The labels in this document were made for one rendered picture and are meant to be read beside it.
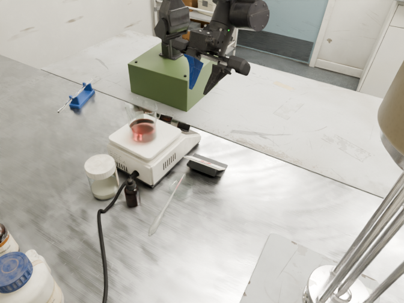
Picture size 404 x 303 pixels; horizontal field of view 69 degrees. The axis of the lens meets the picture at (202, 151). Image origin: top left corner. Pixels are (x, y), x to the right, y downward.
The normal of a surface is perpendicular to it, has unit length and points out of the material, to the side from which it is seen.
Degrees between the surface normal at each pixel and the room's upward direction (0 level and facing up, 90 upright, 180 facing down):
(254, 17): 78
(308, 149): 0
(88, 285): 0
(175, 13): 96
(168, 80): 90
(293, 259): 0
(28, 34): 90
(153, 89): 90
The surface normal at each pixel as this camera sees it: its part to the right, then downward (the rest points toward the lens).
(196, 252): 0.04, -0.75
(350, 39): -0.48, 0.56
